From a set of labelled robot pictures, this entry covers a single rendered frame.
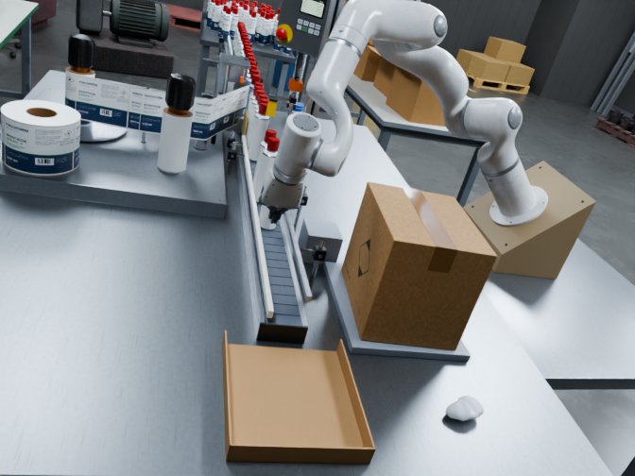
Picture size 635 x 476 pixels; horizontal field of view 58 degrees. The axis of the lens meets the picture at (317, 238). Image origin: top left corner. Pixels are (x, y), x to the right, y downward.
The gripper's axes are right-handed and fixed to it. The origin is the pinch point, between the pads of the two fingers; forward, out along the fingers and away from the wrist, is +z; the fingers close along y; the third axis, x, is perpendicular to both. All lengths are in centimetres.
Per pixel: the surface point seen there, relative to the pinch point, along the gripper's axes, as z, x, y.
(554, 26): 266, -776, -575
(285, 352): -1.7, 41.7, -0.8
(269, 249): 6.1, 7.0, 0.2
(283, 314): -3.5, 33.3, -0.1
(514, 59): 324, -747, -521
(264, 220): 7.0, -4.1, 1.4
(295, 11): -22, -67, -4
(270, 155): 0.0, -23.5, 0.5
